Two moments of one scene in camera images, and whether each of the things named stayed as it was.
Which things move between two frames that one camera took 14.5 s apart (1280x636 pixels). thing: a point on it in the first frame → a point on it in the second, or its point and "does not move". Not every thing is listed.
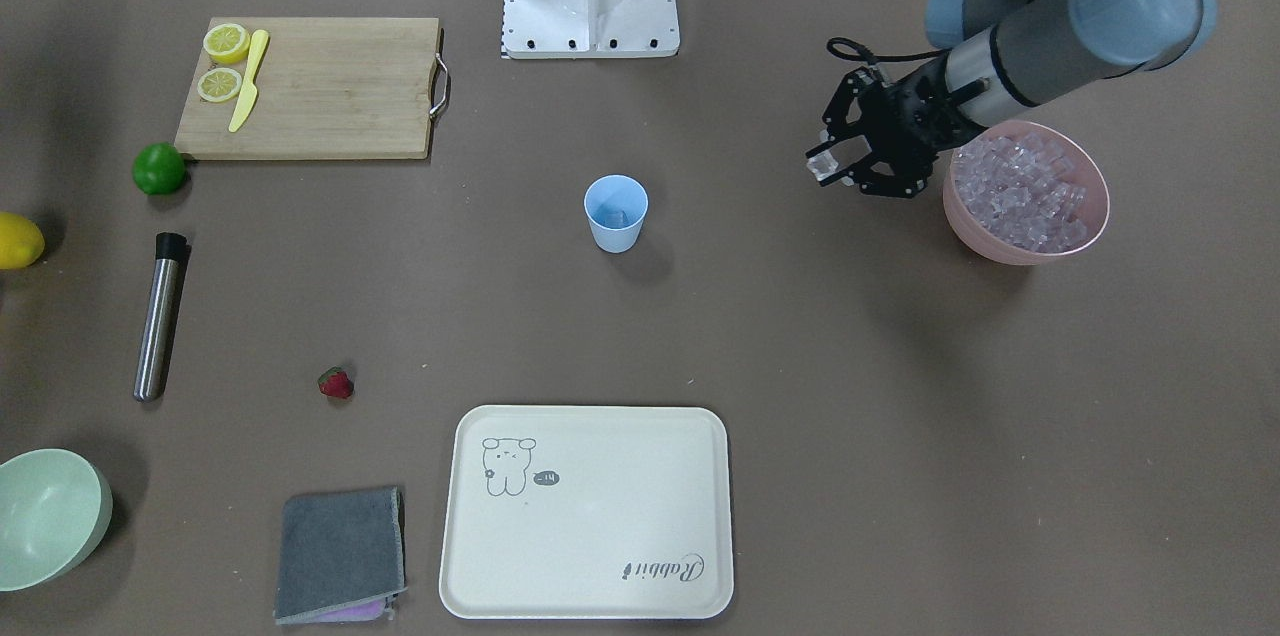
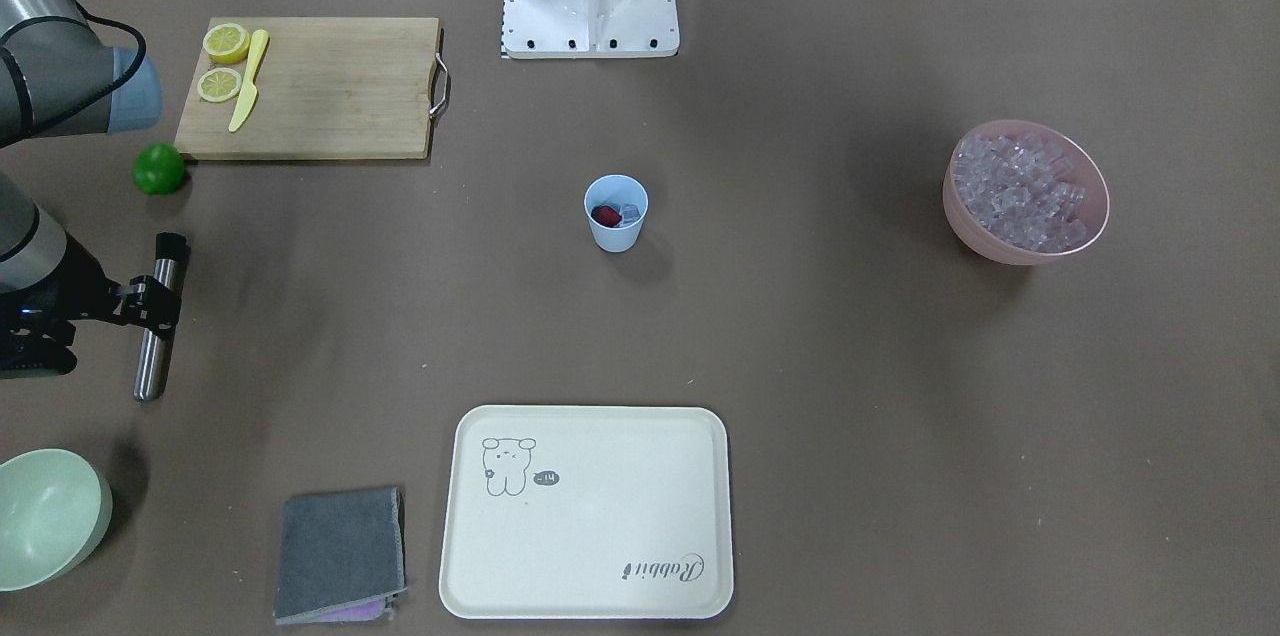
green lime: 158,168 does not move
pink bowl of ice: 1025,193 does not move
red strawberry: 336,381 → 605,215
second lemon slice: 219,85 does not move
